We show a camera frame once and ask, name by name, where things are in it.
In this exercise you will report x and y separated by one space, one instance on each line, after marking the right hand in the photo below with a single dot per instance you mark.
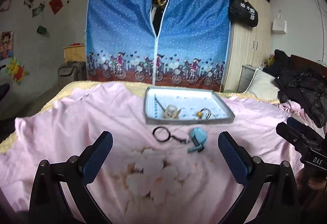
313 183

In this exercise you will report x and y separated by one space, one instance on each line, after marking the yellow storage box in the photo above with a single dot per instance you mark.
74 53

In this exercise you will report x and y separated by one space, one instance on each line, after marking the white paper bag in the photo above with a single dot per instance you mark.
279 25

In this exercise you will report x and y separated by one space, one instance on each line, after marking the green wall object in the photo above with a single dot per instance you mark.
42 30

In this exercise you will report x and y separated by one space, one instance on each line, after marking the black office chair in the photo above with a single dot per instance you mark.
4 89

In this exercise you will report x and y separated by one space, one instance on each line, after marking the wall photo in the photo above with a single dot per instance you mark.
38 10
28 3

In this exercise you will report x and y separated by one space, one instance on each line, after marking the cartoon character poster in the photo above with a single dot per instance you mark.
6 45

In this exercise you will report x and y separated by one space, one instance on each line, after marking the grey bedside drawer cabinet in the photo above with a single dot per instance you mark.
245 78

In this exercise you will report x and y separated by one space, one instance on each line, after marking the black tote bag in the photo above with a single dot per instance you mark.
243 12

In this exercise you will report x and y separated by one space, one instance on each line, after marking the red diamond wall paper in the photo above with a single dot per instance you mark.
56 6

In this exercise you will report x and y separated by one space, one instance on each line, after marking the black stick hairpin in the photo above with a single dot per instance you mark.
161 106

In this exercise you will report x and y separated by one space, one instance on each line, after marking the wall photo right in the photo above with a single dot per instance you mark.
38 10

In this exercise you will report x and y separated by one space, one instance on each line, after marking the grey tray with grid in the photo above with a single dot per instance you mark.
197 106

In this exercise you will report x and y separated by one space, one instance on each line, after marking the white pillow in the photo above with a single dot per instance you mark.
262 86

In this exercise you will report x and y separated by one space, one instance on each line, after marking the wooden wardrobe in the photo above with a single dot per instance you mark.
247 46

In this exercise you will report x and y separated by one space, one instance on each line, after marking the black clothes pile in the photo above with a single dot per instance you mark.
301 81

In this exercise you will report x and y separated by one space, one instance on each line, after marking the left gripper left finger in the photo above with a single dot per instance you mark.
48 203

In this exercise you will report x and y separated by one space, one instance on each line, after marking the black ring keychain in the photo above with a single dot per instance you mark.
163 135

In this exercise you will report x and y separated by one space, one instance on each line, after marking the yellow bear wall sticker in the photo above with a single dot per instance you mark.
16 70

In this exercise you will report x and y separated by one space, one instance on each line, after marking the grey suitcase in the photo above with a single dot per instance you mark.
70 72

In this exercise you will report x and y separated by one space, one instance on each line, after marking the light blue kids watch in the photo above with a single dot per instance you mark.
199 138

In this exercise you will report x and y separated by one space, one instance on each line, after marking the wall photo left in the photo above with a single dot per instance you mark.
28 3

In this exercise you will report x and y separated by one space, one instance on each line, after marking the blue fabric wardrobe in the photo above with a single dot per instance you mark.
162 42

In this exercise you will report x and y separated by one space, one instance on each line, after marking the beige hair claw clip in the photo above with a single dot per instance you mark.
172 112

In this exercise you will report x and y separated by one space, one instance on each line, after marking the pink floral bedsheet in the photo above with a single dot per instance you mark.
142 180

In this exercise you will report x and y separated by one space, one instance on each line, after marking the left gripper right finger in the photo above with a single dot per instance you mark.
280 204

